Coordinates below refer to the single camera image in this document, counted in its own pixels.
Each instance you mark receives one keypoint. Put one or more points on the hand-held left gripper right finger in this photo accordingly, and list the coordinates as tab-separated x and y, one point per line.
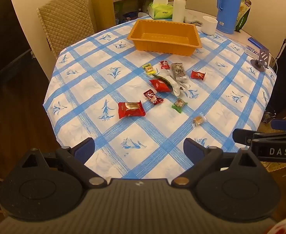
194	150

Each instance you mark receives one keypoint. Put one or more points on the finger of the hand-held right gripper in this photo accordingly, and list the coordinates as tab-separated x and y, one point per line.
282	123
242	136

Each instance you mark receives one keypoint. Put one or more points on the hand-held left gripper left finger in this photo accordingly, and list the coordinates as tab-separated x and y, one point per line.
84	150

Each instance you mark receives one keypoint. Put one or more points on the clear brown candy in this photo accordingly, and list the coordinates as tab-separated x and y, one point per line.
198	120

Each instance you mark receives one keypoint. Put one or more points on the large red gold packet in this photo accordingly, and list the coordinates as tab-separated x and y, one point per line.
131	109

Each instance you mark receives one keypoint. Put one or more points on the dark red patterned candy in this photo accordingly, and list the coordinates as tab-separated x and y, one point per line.
153	96

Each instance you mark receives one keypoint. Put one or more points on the white green packet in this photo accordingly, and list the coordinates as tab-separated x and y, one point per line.
177	84

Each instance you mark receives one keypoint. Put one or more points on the red packet white symbols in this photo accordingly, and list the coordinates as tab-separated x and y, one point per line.
160	85

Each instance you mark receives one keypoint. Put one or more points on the red foil candy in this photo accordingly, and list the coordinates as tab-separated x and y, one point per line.
198	75

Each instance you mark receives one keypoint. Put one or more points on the clear nut packet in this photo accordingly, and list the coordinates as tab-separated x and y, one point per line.
179	72

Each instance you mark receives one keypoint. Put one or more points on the small red candy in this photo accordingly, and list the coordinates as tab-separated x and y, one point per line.
164	65

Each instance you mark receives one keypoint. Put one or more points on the yellow green candy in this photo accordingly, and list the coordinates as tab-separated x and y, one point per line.
149	69

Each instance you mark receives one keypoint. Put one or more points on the orange plastic tray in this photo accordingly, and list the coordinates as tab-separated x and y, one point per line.
162	33

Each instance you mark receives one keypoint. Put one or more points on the small black fan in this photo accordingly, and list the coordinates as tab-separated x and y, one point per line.
268	118

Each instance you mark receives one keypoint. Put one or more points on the blue checked tablecloth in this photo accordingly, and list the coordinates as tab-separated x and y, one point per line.
157	121

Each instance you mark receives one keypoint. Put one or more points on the grey phone stand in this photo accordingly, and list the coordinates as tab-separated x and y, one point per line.
263	56

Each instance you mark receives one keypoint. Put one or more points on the clear plastic packet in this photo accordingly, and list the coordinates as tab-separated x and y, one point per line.
252	50

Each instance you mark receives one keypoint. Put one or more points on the blue box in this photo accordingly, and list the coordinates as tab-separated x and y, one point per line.
254	42

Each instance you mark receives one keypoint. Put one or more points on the white cup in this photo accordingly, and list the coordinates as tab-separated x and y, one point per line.
209	28

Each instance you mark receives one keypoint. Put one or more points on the green snack bag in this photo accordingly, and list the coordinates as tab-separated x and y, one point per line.
244	17

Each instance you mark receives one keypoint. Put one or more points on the blue thermos jug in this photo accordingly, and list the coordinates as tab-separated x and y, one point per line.
230	9

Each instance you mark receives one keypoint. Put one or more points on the grey cloth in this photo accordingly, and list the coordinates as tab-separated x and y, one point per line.
190	19

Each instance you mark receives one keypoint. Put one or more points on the beige quilted chair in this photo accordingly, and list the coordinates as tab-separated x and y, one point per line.
65	19

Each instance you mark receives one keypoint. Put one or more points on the white thermos bottle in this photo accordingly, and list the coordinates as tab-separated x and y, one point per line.
178	9

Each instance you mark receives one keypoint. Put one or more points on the green tissue pack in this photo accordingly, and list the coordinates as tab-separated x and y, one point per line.
160	11

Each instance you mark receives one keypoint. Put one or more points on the wooden shelf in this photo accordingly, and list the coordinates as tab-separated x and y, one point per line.
101	7

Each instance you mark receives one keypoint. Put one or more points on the dark wooden cabinet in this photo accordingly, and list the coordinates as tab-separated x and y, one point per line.
1	29

